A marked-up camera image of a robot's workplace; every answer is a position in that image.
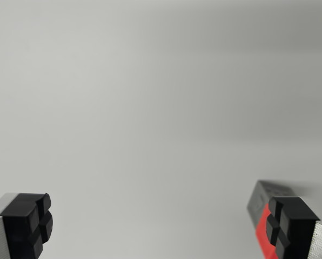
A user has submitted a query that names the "black-tipped silver gripper right finger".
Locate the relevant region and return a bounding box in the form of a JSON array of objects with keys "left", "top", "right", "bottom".
[{"left": 265, "top": 196, "right": 322, "bottom": 259}]

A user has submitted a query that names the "black-tipped silver gripper left finger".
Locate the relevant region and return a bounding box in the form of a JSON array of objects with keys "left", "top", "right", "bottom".
[{"left": 0, "top": 192, "right": 54, "bottom": 259}]

